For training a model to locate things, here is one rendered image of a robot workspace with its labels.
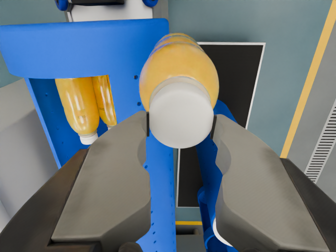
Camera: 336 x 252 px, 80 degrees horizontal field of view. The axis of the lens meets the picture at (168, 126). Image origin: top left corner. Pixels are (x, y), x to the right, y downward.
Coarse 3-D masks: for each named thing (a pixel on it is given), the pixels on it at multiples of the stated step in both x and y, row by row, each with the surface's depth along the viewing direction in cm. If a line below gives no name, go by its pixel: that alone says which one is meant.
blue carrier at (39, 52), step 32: (0, 32) 26; (32, 32) 24; (64, 32) 24; (96, 32) 25; (128, 32) 27; (160, 32) 32; (32, 64) 27; (64, 64) 26; (96, 64) 27; (128, 64) 29; (32, 96) 41; (128, 96) 31; (64, 128) 51; (64, 160) 52; (160, 160) 41; (160, 192) 44; (160, 224) 49
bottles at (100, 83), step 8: (96, 80) 42; (104, 80) 41; (96, 88) 43; (104, 88) 42; (96, 96) 44; (104, 96) 43; (104, 104) 44; (104, 112) 45; (112, 112) 45; (104, 120) 47; (112, 120) 46
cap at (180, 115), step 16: (160, 96) 11; (176, 96) 11; (192, 96) 11; (160, 112) 11; (176, 112) 11; (192, 112) 11; (208, 112) 11; (160, 128) 12; (176, 128) 12; (192, 128) 12; (208, 128) 12; (176, 144) 12; (192, 144) 12
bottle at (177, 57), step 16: (176, 32) 25; (160, 48) 16; (176, 48) 15; (192, 48) 15; (144, 64) 16; (160, 64) 14; (176, 64) 13; (192, 64) 14; (208, 64) 15; (144, 80) 15; (160, 80) 13; (176, 80) 13; (192, 80) 13; (208, 80) 14; (144, 96) 15; (208, 96) 13
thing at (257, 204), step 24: (216, 120) 11; (216, 144) 12; (240, 144) 9; (264, 144) 9; (240, 168) 8; (264, 168) 8; (240, 192) 7; (264, 192) 7; (288, 192) 7; (216, 216) 7; (240, 216) 6; (264, 216) 6; (288, 216) 6; (240, 240) 6; (264, 240) 6; (288, 240) 5; (312, 240) 6
